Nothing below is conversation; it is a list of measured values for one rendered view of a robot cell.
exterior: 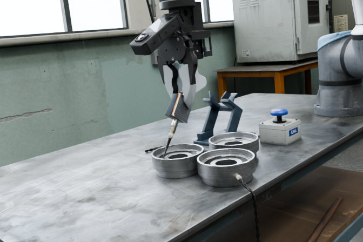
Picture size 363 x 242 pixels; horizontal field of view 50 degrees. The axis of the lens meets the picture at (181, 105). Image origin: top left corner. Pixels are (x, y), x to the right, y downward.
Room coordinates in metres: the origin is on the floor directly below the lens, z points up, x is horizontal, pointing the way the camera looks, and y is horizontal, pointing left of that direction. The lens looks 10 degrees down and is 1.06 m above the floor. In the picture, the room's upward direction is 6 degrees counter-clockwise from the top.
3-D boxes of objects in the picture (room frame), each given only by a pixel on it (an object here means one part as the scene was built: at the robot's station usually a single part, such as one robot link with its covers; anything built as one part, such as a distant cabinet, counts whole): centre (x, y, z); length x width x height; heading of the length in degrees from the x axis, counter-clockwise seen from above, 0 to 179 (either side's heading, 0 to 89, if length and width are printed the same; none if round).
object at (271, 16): (3.25, -0.92, 1.10); 0.62 x 0.61 x 0.65; 134
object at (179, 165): (0.76, 0.02, 0.82); 0.10 x 0.10 x 0.04
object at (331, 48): (1.12, -0.47, 0.97); 0.13 x 0.12 x 0.14; 22
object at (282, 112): (0.90, -0.22, 0.85); 0.04 x 0.04 x 0.05
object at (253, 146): (0.81, -0.10, 0.82); 0.10 x 0.10 x 0.04
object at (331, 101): (1.13, -0.47, 0.85); 0.15 x 0.15 x 0.10
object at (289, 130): (0.90, -0.23, 0.82); 0.08 x 0.07 x 0.05; 134
